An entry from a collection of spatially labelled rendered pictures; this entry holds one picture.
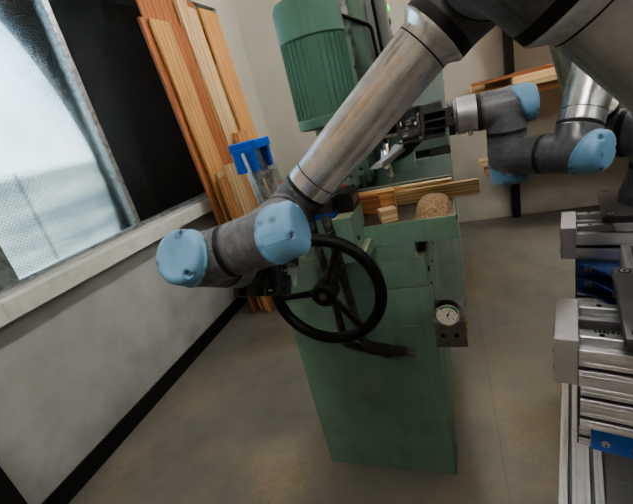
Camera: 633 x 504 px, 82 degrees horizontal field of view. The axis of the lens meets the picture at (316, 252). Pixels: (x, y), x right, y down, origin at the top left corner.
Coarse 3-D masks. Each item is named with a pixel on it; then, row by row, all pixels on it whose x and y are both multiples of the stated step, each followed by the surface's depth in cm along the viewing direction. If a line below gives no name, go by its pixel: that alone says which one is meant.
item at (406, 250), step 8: (376, 248) 98; (384, 248) 97; (392, 248) 96; (400, 248) 96; (408, 248) 95; (416, 248) 97; (376, 256) 99; (384, 256) 98; (392, 256) 97; (400, 256) 97; (408, 256) 96; (416, 256) 95
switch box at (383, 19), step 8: (376, 0) 112; (384, 0) 112; (368, 8) 114; (376, 8) 113; (384, 8) 112; (368, 16) 114; (384, 16) 113; (384, 24) 114; (376, 32) 115; (384, 32) 115; (376, 40) 116; (384, 40) 116
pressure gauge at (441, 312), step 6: (444, 300) 93; (450, 300) 93; (438, 306) 93; (444, 306) 92; (450, 306) 91; (456, 306) 92; (438, 312) 93; (444, 312) 92; (450, 312) 92; (456, 312) 91; (438, 318) 94; (444, 318) 93; (450, 318) 93; (456, 318) 92; (444, 324) 94; (450, 324) 93
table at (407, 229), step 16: (400, 208) 104; (368, 224) 97; (384, 224) 94; (400, 224) 93; (416, 224) 92; (432, 224) 91; (448, 224) 90; (368, 240) 95; (384, 240) 96; (400, 240) 95; (416, 240) 94; (304, 256) 95
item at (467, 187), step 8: (440, 184) 102; (448, 184) 101; (456, 184) 100; (464, 184) 99; (472, 184) 99; (400, 192) 105; (408, 192) 105; (416, 192) 104; (424, 192) 103; (432, 192) 103; (440, 192) 102; (448, 192) 101; (456, 192) 101; (464, 192) 100; (472, 192) 100; (400, 200) 106; (408, 200) 106; (416, 200) 105
